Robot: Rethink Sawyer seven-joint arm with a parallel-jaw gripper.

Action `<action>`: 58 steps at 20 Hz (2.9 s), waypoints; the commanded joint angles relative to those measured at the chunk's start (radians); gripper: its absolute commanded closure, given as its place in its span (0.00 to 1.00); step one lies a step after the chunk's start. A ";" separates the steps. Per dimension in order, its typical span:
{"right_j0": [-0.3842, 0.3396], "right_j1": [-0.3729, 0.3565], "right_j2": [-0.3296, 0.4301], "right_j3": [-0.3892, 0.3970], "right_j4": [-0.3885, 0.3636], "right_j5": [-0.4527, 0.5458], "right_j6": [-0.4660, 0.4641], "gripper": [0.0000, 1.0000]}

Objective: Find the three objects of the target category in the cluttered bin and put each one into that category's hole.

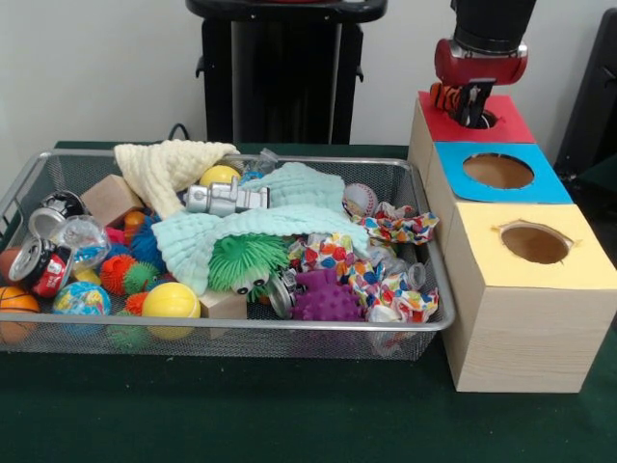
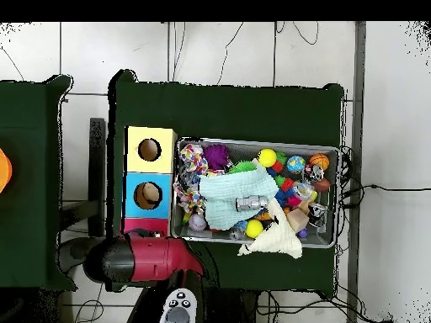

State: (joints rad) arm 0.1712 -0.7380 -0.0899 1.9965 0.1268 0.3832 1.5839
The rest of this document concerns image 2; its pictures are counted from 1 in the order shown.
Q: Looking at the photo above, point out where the mint waffle cloth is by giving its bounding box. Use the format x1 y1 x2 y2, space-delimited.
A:
199 164 280 231

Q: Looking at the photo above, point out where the silver toy camera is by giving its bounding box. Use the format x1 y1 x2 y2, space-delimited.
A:
235 194 269 213

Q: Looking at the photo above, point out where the cream waffle cloth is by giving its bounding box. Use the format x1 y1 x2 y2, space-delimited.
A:
237 198 304 260

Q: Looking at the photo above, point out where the wooden box with three holes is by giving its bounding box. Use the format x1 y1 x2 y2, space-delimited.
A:
120 125 178 238

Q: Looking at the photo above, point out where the shallow clear mesh bin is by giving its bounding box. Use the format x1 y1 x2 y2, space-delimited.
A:
170 136 341 250

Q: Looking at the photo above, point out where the white baseball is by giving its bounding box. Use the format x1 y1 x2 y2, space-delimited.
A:
188 213 208 232

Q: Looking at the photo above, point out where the dark grey floor base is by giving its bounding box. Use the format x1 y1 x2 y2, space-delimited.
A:
58 236 102 274

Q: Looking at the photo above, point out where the colourful confetti print packet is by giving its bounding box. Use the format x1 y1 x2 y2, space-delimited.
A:
173 142 210 214

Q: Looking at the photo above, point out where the purple spiky ball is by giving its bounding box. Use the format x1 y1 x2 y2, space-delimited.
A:
202 143 231 171

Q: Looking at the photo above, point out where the yellow ball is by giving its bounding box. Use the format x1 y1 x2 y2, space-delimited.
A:
258 148 278 168
245 219 264 239

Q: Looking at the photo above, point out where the green spiky ball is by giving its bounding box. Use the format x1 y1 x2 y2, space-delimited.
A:
229 160 258 175

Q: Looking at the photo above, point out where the dark green tablecloth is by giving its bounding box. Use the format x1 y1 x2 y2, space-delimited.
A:
0 74 77 291
105 69 346 293

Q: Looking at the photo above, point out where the orange round object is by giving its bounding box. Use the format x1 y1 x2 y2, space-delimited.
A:
0 147 13 194

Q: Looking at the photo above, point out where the blue globe ball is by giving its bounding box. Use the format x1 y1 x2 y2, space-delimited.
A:
286 155 306 175

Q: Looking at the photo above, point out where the silver drink can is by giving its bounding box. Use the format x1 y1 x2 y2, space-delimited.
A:
304 163 325 183

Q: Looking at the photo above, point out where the brown toy football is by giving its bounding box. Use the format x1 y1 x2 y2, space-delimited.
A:
314 177 332 193

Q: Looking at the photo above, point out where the orange toy basketball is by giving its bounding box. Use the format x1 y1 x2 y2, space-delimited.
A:
308 153 331 171

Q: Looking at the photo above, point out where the black pedestal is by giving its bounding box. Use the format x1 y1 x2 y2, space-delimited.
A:
205 287 260 323

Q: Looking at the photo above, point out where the black cable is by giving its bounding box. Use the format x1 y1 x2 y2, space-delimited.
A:
339 183 431 203

